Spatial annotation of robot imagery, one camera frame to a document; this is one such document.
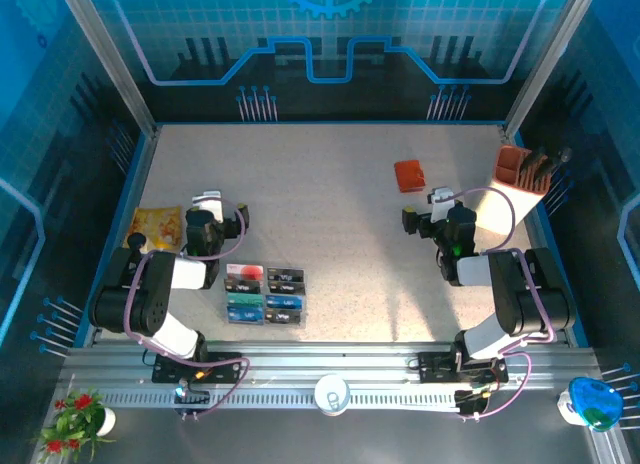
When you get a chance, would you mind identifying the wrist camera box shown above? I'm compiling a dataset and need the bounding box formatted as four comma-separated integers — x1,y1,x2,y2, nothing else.
191,189,224,224
428,187,454,223

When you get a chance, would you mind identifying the white cup with blue lid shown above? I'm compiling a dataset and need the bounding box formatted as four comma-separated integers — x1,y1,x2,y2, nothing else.
556,376,626,433

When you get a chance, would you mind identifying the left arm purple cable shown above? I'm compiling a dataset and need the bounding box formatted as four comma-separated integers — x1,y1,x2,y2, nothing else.
123,196,251,418

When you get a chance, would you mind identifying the black handled knife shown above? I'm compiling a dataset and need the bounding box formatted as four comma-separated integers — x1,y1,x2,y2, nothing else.
532,154,560,183
518,151,544,188
547,147,574,178

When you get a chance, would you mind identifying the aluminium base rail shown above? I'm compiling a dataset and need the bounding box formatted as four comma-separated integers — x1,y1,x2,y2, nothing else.
59,341,601,391

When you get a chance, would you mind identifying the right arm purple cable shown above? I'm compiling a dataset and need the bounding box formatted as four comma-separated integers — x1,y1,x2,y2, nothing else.
449,186,557,420

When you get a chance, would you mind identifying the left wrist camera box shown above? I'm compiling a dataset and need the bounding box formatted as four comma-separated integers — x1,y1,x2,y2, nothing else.
191,189,224,224

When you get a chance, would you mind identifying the red and white card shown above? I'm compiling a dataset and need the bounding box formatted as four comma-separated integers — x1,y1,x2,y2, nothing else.
226,263,265,280

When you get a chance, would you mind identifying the yellow snack bag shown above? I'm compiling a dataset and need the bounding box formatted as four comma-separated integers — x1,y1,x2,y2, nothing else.
123,206,184,251

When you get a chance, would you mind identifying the white orange knife block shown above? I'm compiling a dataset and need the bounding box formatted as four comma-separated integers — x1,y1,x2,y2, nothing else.
468,144,552,235

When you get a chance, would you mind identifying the aluminium frame post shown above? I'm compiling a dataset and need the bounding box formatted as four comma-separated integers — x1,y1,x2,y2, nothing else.
53,0,160,138
502,0,604,138

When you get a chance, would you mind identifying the grey slotted cable duct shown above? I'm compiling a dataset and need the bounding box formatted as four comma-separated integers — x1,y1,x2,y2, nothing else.
99,391,464,410

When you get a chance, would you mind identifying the black connector box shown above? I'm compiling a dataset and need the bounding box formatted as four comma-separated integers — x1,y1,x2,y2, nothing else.
172,381,211,418
453,386,501,420

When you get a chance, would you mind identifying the blue VIP card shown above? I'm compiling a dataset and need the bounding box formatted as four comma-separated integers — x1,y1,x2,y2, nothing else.
265,294,305,309
226,305,265,326

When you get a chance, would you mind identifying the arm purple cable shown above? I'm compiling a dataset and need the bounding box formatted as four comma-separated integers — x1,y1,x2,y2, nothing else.
123,196,251,418
449,186,557,420

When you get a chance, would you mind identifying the orange card holder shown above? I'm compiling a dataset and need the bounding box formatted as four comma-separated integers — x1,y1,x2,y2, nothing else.
393,159,427,193

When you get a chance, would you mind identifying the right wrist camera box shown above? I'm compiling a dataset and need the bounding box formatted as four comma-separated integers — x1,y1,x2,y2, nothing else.
428,187,454,223

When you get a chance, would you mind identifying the red flowered potted plant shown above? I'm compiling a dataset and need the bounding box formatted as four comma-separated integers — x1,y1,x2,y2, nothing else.
30,387,118,463

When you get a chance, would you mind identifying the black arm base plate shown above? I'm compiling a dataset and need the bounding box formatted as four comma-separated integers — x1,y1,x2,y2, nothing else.
417,351,510,385
151,351,244,385

